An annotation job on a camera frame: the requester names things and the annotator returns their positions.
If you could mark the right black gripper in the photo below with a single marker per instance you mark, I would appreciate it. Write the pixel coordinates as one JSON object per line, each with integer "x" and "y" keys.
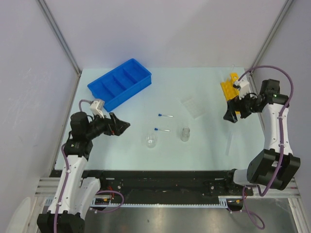
{"x": 233, "y": 105}

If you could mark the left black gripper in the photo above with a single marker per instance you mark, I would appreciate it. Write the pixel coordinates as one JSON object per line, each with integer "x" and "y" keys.
{"x": 113, "y": 126}

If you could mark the blue capped test tube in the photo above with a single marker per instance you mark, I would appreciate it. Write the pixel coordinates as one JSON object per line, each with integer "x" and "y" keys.
{"x": 162, "y": 130}
{"x": 161, "y": 115}

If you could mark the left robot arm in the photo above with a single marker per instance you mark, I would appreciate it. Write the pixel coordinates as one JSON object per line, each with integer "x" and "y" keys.
{"x": 74, "y": 194}

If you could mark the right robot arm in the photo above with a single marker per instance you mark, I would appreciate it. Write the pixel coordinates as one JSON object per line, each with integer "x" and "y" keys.
{"x": 275, "y": 165}

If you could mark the yellow test tube rack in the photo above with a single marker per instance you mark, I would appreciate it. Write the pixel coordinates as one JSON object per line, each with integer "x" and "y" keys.
{"x": 227, "y": 87}

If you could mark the clear plastic well plate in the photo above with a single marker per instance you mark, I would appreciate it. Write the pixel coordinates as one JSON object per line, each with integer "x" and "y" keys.
{"x": 194, "y": 108}

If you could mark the blue divided plastic bin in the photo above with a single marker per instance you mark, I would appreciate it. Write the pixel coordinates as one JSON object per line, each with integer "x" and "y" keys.
{"x": 120, "y": 84}

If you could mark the clear glass flask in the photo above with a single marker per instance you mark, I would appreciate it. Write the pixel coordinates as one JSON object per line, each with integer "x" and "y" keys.
{"x": 151, "y": 138}

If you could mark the clear glass bottle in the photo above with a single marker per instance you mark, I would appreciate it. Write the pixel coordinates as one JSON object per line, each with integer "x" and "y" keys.
{"x": 185, "y": 134}

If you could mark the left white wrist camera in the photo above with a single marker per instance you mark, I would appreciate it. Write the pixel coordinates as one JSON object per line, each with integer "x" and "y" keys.
{"x": 96, "y": 108}

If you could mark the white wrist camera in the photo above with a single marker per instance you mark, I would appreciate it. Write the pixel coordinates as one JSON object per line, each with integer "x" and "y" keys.
{"x": 242, "y": 86}
{"x": 96, "y": 108}

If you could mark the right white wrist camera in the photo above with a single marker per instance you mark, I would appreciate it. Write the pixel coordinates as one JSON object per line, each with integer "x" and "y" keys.
{"x": 242, "y": 86}

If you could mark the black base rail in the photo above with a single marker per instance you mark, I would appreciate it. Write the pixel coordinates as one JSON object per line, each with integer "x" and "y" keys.
{"x": 169, "y": 187}

